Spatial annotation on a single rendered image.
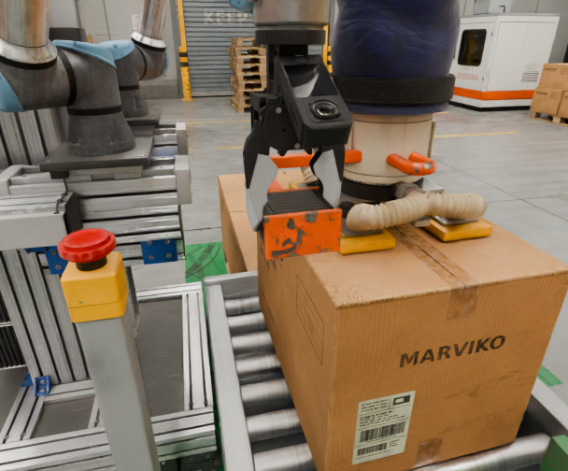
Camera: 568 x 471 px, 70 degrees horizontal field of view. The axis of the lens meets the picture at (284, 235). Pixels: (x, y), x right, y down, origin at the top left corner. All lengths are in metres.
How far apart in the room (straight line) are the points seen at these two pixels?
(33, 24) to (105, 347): 0.57
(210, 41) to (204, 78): 0.84
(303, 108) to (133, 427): 0.57
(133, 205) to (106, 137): 0.17
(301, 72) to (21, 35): 0.61
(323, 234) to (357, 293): 0.17
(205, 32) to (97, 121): 9.71
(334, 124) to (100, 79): 0.73
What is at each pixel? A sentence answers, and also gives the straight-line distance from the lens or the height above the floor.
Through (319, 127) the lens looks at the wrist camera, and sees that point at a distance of 0.35.
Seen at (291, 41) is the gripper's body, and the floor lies 1.27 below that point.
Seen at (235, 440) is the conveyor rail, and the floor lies 0.59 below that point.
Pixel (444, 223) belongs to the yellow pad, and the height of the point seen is 0.98.
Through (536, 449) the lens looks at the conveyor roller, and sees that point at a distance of 1.04.
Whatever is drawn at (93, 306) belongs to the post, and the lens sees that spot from 0.61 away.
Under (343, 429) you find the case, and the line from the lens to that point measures 0.74.
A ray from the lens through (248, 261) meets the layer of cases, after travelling 1.50.
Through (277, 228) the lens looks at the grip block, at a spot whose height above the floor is 1.09.
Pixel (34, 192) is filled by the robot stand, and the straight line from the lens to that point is 1.09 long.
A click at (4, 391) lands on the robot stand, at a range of 1.74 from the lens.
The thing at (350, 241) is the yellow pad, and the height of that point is 0.97.
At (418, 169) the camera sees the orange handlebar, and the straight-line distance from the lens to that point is 0.70.
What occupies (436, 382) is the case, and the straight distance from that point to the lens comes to 0.76.
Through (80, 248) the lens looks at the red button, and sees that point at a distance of 0.57.
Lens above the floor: 1.27
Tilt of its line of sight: 26 degrees down
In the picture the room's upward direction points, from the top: straight up
